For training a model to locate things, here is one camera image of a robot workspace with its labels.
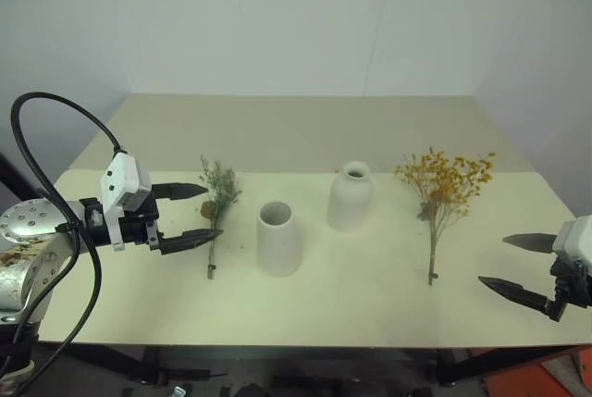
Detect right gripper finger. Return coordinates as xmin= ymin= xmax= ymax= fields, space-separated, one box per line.
xmin=502 ymin=231 xmax=557 ymax=255
xmin=477 ymin=275 xmax=552 ymax=314

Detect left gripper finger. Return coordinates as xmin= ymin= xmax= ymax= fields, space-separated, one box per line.
xmin=158 ymin=228 xmax=225 ymax=257
xmin=150 ymin=182 xmax=210 ymax=203

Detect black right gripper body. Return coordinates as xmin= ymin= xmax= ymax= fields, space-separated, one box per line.
xmin=545 ymin=259 xmax=592 ymax=323

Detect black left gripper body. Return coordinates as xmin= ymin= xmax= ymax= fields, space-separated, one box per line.
xmin=117 ymin=198 xmax=165 ymax=251

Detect white tapered open vase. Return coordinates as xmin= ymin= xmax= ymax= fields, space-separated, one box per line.
xmin=255 ymin=201 xmax=304 ymax=279

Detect white bottle-shaped vase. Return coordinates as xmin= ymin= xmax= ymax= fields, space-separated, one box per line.
xmin=327 ymin=160 xmax=375 ymax=233

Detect green dried flower bunch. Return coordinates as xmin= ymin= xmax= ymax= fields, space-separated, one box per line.
xmin=199 ymin=154 xmax=243 ymax=281

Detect orange box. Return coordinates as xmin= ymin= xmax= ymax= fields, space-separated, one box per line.
xmin=480 ymin=345 xmax=592 ymax=397

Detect yellow dried flower bunch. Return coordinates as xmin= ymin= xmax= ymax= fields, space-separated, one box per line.
xmin=393 ymin=146 xmax=497 ymax=288

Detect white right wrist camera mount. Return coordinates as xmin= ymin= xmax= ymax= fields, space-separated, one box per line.
xmin=551 ymin=214 xmax=592 ymax=274

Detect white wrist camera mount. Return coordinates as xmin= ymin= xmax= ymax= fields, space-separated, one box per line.
xmin=551 ymin=214 xmax=592 ymax=274
xmin=99 ymin=152 xmax=152 ymax=253

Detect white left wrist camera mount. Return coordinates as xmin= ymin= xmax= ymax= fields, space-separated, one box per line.
xmin=99 ymin=152 xmax=152 ymax=253

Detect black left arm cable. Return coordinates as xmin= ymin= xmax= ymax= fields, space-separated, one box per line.
xmin=0 ymin=91 xmax=129 ymax=373

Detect black table frame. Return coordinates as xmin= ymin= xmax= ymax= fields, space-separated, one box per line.
xmin=36 ymin=343 xmax=579 ymax=390

